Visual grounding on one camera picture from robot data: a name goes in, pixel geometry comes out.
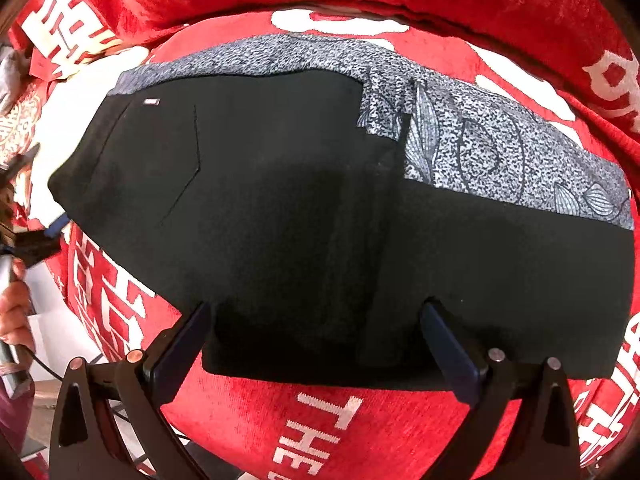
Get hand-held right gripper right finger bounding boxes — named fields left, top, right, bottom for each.
left=420, top=299, right=583, bottom=480

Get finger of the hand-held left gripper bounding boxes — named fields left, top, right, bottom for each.
left=0, top=143, right=42, bottom=187
left=10, top=212, right=72, bottom=270

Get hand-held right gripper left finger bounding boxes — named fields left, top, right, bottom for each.
left=49, top=301, right=213, bottom=480

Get black pants with grey trim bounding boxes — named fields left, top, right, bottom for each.
left=47, top=34, right=636, bottom=393

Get person's left hand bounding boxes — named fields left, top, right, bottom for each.
left=0, top=259, right=38, bottom=358

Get cream cloth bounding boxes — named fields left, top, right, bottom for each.
left=27, top=46, right=151, bottom=223

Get grey cloth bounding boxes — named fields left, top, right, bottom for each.
left=0, top=44, right=32, bottom=117

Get purple garment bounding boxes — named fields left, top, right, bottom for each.
left=0, top=382, right=37, bottom=456

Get red printed sofa cover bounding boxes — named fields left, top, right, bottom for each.
left=0, top=0, right=640, bottom=480

